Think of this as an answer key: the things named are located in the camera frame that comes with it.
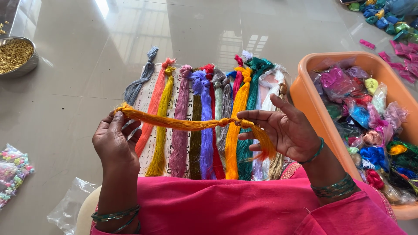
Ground clear bag of pastel beads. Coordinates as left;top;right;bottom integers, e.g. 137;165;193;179
0;144;36;209

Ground empty clear plastic bag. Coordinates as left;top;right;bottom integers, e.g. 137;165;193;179
47;177;99;235

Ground heap of bagged thread packets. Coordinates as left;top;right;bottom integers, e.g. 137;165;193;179
310;58;418;205

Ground steel bowl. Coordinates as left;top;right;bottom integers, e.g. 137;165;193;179
0;36;40;77

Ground person's right hand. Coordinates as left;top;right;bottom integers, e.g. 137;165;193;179
237;94;323;163

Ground gold beads in bowl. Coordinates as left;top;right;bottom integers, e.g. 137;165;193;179
0;40;34;74

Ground group of pink packets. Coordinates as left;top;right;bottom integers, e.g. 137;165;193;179
378;39;418;84

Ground white paper calendar sheet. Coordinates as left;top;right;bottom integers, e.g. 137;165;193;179
129;63;294;178

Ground golden orange knotted thread skein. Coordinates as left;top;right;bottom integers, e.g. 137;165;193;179
114;102;277;162

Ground thin green wrist bangle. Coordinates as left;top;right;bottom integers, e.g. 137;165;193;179
297;137;325;165

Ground person's left hand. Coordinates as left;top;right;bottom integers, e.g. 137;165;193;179
92;111;143;174

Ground pink garment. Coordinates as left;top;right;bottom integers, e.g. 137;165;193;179
91;162;407;235

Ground green bangles on left wrist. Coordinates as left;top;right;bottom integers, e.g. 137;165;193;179
91;205;142;234

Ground white round seat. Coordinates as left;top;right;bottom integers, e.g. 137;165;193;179
75;186;102;235

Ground stack of green bangles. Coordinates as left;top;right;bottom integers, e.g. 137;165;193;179
310;173;357;198

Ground orange plastic tub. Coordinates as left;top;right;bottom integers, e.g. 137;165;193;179
290;51;418;220

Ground heap of blue green packets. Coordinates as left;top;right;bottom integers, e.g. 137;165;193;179
347;0;418;44

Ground row of coloured thread bundles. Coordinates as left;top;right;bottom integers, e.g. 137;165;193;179
123;46;290;181

